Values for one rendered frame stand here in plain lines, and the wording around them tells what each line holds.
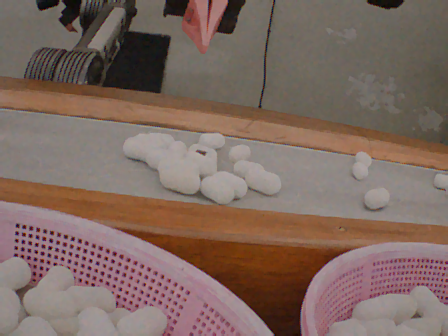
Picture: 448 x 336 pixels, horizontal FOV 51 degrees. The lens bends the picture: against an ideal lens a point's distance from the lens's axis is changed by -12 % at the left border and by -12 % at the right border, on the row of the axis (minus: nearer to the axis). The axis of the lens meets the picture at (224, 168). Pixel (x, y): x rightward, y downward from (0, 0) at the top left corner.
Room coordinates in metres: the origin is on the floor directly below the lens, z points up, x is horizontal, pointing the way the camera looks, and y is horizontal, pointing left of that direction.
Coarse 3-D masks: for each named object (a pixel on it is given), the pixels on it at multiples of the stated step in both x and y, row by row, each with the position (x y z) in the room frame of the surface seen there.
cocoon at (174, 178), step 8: (168, 168) 0.43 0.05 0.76; (176, 168) 0.43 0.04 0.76; (160, 176) 0.43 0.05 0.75; (168, 176) 0.43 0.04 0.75; (176, 176) 0.43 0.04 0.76; (184, 176) 0.43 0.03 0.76; (192, 176) 0.43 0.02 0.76; (168, 184) 0.43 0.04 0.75; (176, 184) 0.42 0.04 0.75; (184, 184) 0.42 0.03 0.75; (192, 184) 0.42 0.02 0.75; (184, 192) 0.42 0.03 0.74; (192, 192) 0.42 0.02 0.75
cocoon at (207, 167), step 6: (186, 156) 0.49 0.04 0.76; (192, 156) 0.48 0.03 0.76; (198, 156) 0.48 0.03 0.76; (204, 156) 0.48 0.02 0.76; (198, 162) 0.48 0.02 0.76; (204, 162) 0.47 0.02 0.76; (210, 162) 0.48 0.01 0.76; (204, 168) 0.47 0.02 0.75; (210, 168) 0.47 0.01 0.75; (216, 168) 0.48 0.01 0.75; (204, 174) 0.47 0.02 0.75; (210, 174) 0.47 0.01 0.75
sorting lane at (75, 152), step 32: (0, 128) 0.51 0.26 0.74; (32, 128) 0.53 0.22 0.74; (64, 128) 0.56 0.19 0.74; (96, 128) 0.59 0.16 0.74; (128, 128) 0.62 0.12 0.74; (160, 128) 0.64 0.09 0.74; (0, 160) 0.41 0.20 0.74; (32, 160) 0.43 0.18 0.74; (64, 160) 0.45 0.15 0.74; (96, 160) 0.47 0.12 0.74; (128, 160) 0.49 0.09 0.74; (224, 160) 0.56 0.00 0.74; (256, 160) 0.59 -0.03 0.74; (288, 160) 0.62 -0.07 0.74; (320, 160) 0.65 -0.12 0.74; (352, 160) 0.69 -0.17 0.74; (128, 192) 0.41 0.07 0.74; (160, 192) 0.42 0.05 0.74; (256, 192) 0.47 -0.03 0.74; (288, 192) 0.49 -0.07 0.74; (320, 192) 0.51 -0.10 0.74; (352, 192) 0.54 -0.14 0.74; (416, 192) 0.60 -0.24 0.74
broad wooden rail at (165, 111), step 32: (0, 96) 0.60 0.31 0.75; (32, 96) 0.62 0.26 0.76; (64, 96) 0.63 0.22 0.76; (96, 96) 0.65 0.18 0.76; (128, 96) 0.69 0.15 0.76; (160, 96) 0.73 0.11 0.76; (192, 128) 0.66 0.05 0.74; (224, 128) 0.68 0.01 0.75; (256, 128) 0.69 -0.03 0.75; (288, 128) 0.71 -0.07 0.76; (320, 128) 0.74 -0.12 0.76; (352, 128) 0.80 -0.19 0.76; (384, 160) 0.73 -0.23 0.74; (416, 160) 0.75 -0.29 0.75
